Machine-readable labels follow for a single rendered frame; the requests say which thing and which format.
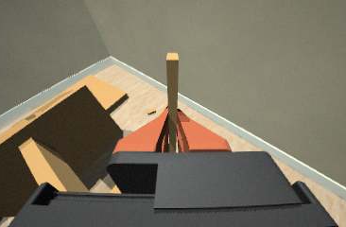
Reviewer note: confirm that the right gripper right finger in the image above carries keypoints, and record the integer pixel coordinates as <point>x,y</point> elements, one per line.
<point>197,138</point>

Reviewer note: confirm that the brown wooden board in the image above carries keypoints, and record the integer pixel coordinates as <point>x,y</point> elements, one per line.
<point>74,123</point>
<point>116,190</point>

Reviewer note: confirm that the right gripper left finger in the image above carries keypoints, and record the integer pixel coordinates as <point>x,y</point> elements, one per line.
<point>147,138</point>

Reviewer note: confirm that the tan flat board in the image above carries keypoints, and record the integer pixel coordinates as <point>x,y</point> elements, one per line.
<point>108,96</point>

